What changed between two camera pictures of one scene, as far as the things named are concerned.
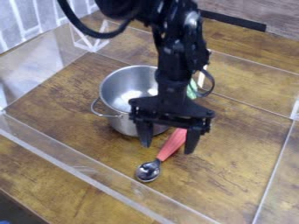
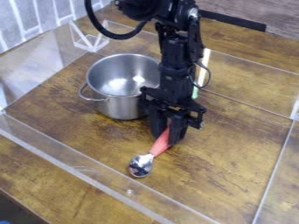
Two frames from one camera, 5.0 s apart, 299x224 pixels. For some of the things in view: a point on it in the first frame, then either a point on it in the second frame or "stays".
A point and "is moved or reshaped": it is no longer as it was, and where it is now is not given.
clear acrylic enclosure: [69, 164] stays
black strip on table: [233, 20] stays
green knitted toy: [191, 89] stays
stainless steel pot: [124, 84] is moved or reshaped
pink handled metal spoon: [147, 171] to [140, 164]
